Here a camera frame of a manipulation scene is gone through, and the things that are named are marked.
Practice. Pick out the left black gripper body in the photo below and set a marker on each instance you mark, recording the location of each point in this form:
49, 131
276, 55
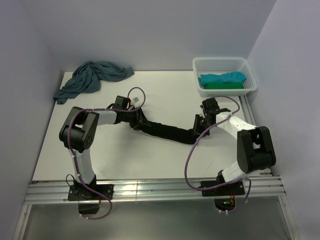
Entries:
135, 120

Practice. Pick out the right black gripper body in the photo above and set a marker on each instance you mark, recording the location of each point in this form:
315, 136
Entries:
204, 124

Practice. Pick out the black t shirt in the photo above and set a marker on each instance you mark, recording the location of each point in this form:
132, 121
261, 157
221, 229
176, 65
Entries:
167, 132

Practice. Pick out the white plastic basket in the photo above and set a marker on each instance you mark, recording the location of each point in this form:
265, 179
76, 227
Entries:
220, 65

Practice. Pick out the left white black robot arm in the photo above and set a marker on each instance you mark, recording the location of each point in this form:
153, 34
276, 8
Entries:
78, 133

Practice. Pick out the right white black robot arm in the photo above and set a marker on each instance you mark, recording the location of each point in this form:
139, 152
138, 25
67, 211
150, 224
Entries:
254, 146

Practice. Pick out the rolled green t shirt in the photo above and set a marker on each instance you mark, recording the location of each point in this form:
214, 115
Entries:
223, 86

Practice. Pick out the rolled turquoise t shirt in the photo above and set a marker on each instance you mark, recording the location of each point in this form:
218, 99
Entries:
229, 77

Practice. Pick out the grey blue crumpled t shirt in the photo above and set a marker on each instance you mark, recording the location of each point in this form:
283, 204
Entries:
86, 79

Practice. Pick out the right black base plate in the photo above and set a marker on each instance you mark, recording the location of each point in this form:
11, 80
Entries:
236, 189

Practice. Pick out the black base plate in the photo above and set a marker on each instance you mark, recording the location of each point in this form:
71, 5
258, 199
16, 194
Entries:
100, 192
236, 189

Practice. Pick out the aluminium rail frame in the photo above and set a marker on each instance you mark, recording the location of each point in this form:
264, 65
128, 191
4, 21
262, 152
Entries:
151, 200

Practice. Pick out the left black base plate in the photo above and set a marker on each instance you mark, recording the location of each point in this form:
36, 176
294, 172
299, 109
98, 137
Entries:
100, 192

